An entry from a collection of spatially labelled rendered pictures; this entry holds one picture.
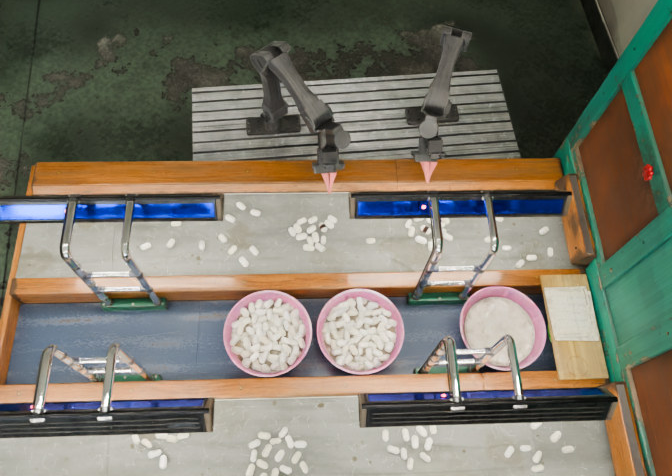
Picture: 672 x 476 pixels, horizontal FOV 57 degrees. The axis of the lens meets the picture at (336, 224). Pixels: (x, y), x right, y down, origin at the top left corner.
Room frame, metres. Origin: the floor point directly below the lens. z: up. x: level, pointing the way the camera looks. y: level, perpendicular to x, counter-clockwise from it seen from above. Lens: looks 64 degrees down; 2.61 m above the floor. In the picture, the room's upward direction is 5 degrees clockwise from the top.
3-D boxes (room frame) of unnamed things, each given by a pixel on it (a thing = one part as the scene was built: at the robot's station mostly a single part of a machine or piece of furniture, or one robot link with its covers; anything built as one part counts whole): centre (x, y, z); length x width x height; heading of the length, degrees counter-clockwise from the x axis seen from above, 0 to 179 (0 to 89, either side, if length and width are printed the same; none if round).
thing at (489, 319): (0.59, -0.54, 0.71); 0.22 x 0.22 x 0.06
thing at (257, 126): (1.31, 0.27, 0.71); 0.20 x 0.07 x 0.08; 101
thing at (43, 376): (0.25, 0.57, 0.90); 0.20 x 0.19 x 0.45; 97
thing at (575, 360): (0.62, -0.76, 0.77); 0.33 x 0.15 x 0.01; 7
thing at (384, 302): (0.54, -0.10, 0.72); 0.27 x 0.27 x 0.10
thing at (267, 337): (0.50, 0.17, 0.72); 0.24 x 0.24 x 0.06
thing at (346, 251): (0.85, 0.10, 0.73); 1.81 x 0.30 x 0.02; 97
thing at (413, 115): (1.42, -0.32, 0.71); 0.20 x 0.07 x 0.08; 101
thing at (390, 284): (0.68, 0.08, 0.71); 1.81 x 0.05 x 0.11; 97
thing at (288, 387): (0.36, 0.04, 0.71); 1.81 x 0.05 x 0.11; 97
